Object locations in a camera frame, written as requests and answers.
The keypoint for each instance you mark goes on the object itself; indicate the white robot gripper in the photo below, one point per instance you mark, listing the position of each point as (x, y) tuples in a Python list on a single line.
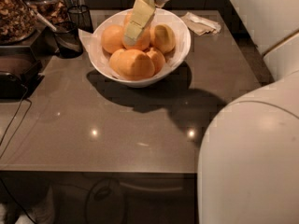
[(140, 16)]

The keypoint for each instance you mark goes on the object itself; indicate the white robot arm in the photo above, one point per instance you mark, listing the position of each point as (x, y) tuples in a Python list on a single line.
[(248, 167)]

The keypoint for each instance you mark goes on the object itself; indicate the large front orange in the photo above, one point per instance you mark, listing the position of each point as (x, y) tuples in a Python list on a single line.
[(134, 64)]

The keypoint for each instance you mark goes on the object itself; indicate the small front left orange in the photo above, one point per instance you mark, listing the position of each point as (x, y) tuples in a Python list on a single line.
[(115, 60)]

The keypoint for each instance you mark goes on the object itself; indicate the white ceramic bowl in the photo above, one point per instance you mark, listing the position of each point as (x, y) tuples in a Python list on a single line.
[(162, 16)]

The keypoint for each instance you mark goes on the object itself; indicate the folded paper napkins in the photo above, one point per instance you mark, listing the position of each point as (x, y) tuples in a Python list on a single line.
[(200, 25)]

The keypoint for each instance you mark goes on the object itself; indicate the black mesh cup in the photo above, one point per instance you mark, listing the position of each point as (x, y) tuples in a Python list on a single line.
[(80, 15)]

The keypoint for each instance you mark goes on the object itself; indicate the black mesh basket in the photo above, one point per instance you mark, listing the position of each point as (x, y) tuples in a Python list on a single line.
[(67, 39)]

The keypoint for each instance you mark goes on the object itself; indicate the glass jar of snacks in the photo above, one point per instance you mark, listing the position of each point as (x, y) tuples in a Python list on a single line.
[(54, 11)]

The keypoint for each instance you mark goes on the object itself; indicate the white serving spoon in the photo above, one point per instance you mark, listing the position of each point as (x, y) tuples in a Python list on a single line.
[(42, 19)]

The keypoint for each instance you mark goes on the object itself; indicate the glass jar of dried fruit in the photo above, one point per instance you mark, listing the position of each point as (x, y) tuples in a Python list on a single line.
[(16, 21)]

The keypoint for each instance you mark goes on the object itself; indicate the dark appliance box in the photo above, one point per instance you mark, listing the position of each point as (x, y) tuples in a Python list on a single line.
[(19, 75)]

